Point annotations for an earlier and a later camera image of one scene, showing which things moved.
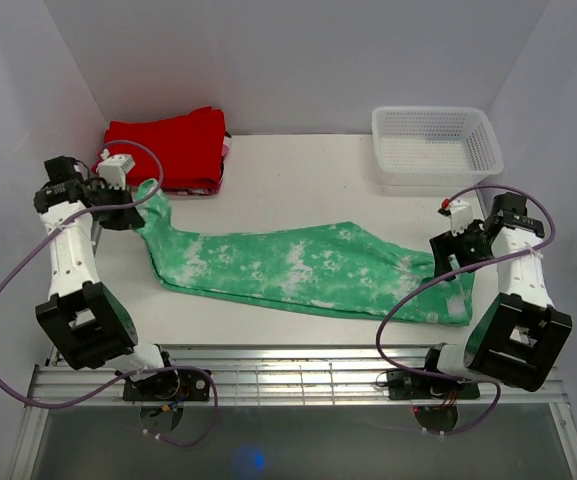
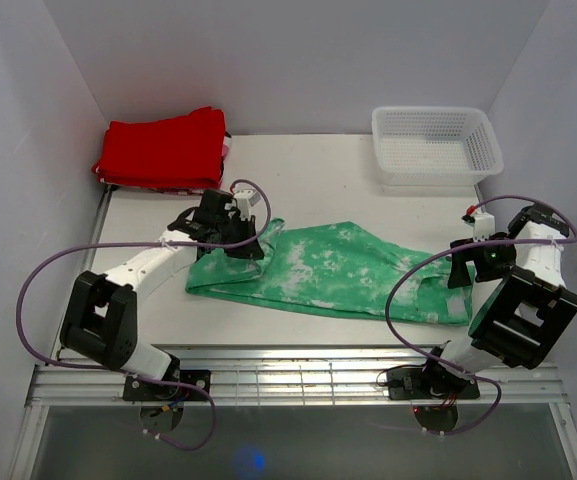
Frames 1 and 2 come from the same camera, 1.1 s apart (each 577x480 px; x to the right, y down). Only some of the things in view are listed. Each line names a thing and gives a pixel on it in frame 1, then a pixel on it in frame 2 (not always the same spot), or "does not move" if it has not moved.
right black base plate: (418, 383) does not move
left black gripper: (127, 219) -> (250, 250)
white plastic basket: (435, 146) does not move
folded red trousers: (185, 152) does not move
